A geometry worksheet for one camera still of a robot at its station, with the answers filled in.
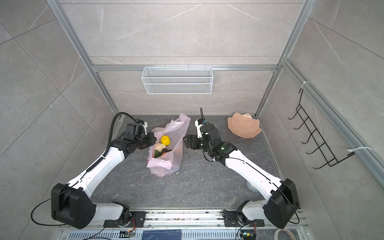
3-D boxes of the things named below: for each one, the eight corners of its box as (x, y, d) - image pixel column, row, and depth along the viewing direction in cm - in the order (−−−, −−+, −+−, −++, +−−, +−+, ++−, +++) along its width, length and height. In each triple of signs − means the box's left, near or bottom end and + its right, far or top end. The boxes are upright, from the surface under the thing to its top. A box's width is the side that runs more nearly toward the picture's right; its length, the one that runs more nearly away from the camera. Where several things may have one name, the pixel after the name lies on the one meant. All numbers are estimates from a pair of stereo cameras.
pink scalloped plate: (230, 138, 106) (231, 135, 103) (226, 116, 120) (226, 112, 117) (262, 138, 106) (264, 135, 103) (254, 116, 120) (256, 112, 117)
